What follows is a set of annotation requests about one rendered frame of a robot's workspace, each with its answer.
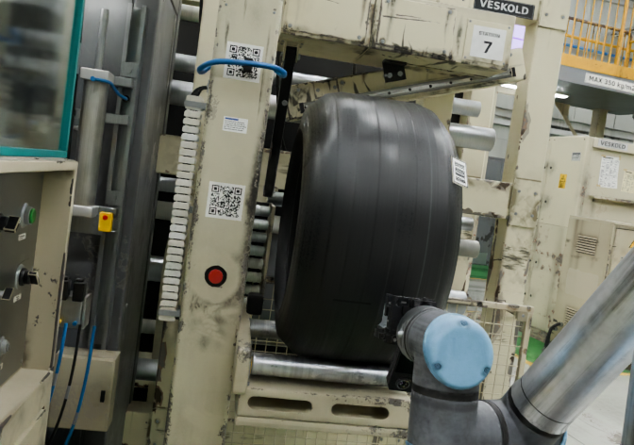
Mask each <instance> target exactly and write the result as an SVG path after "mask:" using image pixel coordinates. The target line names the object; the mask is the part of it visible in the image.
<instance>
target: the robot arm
mask: <svg viewBox="0 0 634 445"><path fill-rule="evenodd" d="M390 297H392V300H391V301H390V302H389V298H390ZM436 306H437V303H435V300H431V299H428V298H425V297H424V299H419V298H410V297H402V296H395V295H391V294H389V293H386V302H385V305H384V310H383V316H382V322H381V323H380V324H379V325H378V326H377V328H375V334H374V336H375V337H377V338H381V339H383V341H384V342H386V343H389V344H393V345H397V346H396V349H395V352H394V355H393V358H392V363H391V365H390V368H389V371H388V374H387V377H386V378H387V383H388V388H389V390H397V391H405V392H411V396H410V407H409V427H408V437H407V440H406V445H565V444H566V441H567V430H568V429H569V427H570V424H571V423H572V422H573V421H574V420H575V419H576V418H577V417H578V416H579V415H580V414H581V413H582V412H583V411H584V410H585V409H586V408H587V407H588V406H589V405H590V404H591V403H592V402H593V401H594V400H595V399H596V398H597V397H598V396H599V395H600V394H601V393H602V392H603V391H604V390H605V389H606V388H607V387H608V386H609V385H610V384H611V383H612V382H613V381H614V380H615V379H616V378H617V377H618V376H619V375H620V374H621V373H622V371H623V370H624V369H625V368H626V367H627V366H628V365H629V364H630V363H631V362H632V363H631V370H630V377H629V384H628V392H627V398H626V412H625V419H624V426H623V433H622V441H621V445H634V246H633V247H632V248H631V249H630V250H629V252H628V253H627V254H626V255H625V256H624V258H623V259H622V260H621V261H620V262H619V264H618V265H617V266H616V267H615V268H614V269H613V271H612V272H611V273H610V274H609V275H608V277H607V278H606V279H605V280H604V281H603V282H602V284H601V285H600V286H599V287H598V288H597V289H596V291H595V292H594V293H593V294H592V295H591V297H590V298H589V299H588V300H587V301H586V302H585V304H584V305H583V306H582V307H580V308H579V310H578V311H577V312H576V313H575V315H574V316H573V317H572V318H571V319H570V320H569V321H568V323H567V324H566V325H565V326H564V327H563V328H562V330H561V331H560V332H559V333H558V334H557V336H556V337H555V338H554V339H553V340H552V341H551V343H550V344H549V345H548V346H547V347H546V348H545V350H544V351H543V352H542V353H541V354H540V356H539V357H538V358H537V359H536V360H535V361H534V363H533V364H532V365H531V366H530V367H529V368H528V370H527V371H526V372H525V373H524V374H523V376H522V377H521V378H520V379H518V380H516V381H515V382H514V383H513V384H512V386H511V387H510V388H509V389H508V390H507V392H506V393H505V394H504V395H503V396H502V397H501V398H500V399H494V400H479V399H478V394H479V385H480V383H481V382H482V381H483V380H484V379H485V378H486V377H487V375H488V374H489V372H490V370H491V368H492V362H493V348H492V342H491V340H490V338H489V336H488V334H487V333H486V332H485V330H484V329H483V328H482V327H481V326H480V325H479V324H477V323H476V322H474V321H473V320H471V319H470V318H468V317H466V316H463V315H460V314H457V313H450V312H447V311H444V310H441V309H439V308H437V307H436Z"/></svg>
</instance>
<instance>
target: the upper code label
mask: <svg viewBox="0 0 634 445"><path fill-rule="evenodd" d="M263 49H264V47H262V46H256V45H251V44H245V43H238V42H233V41H228V42H227V47H226V54H225V58H234V59H244V58H252V59H253V61H259V62H262V56H263ZM260 70H261V68H257V67H252V72H251V73H248V72H244V71H243V66H240V65H227V64H225V68H224V75H223V77H224V78H230V79H237V80H242V81H249V82H255V83H259V78H260Z"/></svg>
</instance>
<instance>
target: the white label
mask: <svg viewBox="0 0 634 445"><path fill-rule="evenodd" d="M451 168H452V180H453V183H455V184H457V185H460V186H462V187H464V188H466V189H468V178H467V168H466V162H464V161H462V160H459V159H457V158H455V157H452V156H451Z"/></svg>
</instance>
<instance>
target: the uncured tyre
mask: <svg viewBox="0 0 634 445"><path fill-rule="evenodd" d="M451 156H452V157H455V158H457V159H459V155H458V151H457V148H456V145H455V143H454V141H453V139H452V137H451V135H450V134H449V132H448V131H447V130H446V128H445V127H444V125H443V124H442V122H441V121H440V119H439V118H438V116H437V115H436V114H435V113H434V112H433V111H432V110H430V109H428V108H425V107H422V106H420V105H418V104H415V103H409V102H403V101H396V100H391V99H385V98H378V97H373V96H367V95H360V94H354V93H349V92H342V91H340V92H332V93H327V94H325V95H324V96H322V97H321V98H319V99H318V100H316V101H315V102H313V103H312V104H310V105H309V106H307V107H306V109H305V111H304V113H303V116H302V119H301V122H300V124H299V127H298V130H297V133H296V137H295V140H294V143H293V147H292V153H291V158H290V163H289V168H288V172H287V178H286V184H285V189H284V195H283V202H282V208H281V215H280V223H279V230H278V239H277V248H276V259H275V329H276V333H277V335H278V336H279V337H280V339H281V340H282V341H283V342H284V343H285V344H286V345H287V347H288V348H289V349H290V350H291V351H292V353H293V354H297V355H299V356H303V357H313V358H322V359H333V360H342V361H352V362H362V363H372V364H381V365H391V363H392V358H393V355H394V352H395V349H396V346H397V345H393V344H389V343H386V342H384V341H383V339H381V338H377V337H375V336H374V334H375V328H377V326H378V325H379V324H380V323H381V322H382V316H383V310H384V305H385V302H386V293H389V294H391V295H395V296H402V297H410V298H419V299H424V297H425V298H428V299H431V300H435V303H437V306H436V307H437V308H439V309H441V310H445V307H446V304H447V301H448V298H449V294H450V291H451V288H452V284H453V280H454V276H455V271H456V267H457V262H458V256H459V244H460V236H461V225H462V186H460V185H457V184H455V183H453V180H452V168H451ZM333 299H337V300H345V301H354V302H364V303H371V304H370V305H363V304H354V303H346V302H337V301H333Z"/></svg>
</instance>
